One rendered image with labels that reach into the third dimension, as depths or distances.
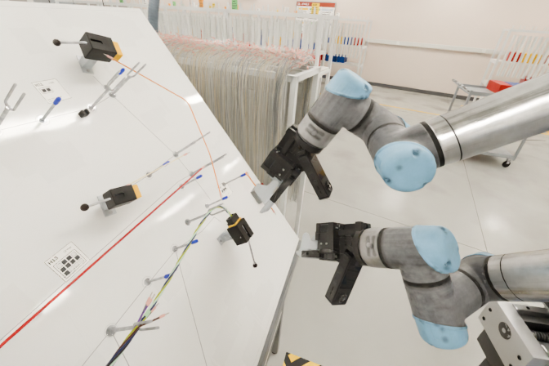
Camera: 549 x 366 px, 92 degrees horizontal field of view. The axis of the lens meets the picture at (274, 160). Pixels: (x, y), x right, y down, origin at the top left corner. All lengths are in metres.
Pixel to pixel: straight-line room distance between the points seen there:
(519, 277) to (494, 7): 8.29
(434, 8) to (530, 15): 1.95
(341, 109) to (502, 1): 8.30
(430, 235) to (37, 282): 0.64
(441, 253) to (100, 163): 0.67
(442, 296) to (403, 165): 0.23
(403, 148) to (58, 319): 0.60
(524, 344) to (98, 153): 0.99
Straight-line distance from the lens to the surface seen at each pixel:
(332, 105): 0.51
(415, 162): 0.41
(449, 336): 0.57
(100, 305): 0.63
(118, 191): 0.60
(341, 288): 0.62
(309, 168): 0.57
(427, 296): 0.54
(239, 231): 0.74
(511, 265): 0.60
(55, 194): 0.64
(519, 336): 0.85
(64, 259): 0.62
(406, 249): 0.52
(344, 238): 0.62
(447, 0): 8.64
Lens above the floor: 1.68
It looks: 29 degrees down
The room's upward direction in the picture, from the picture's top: 4 degrees clockwise
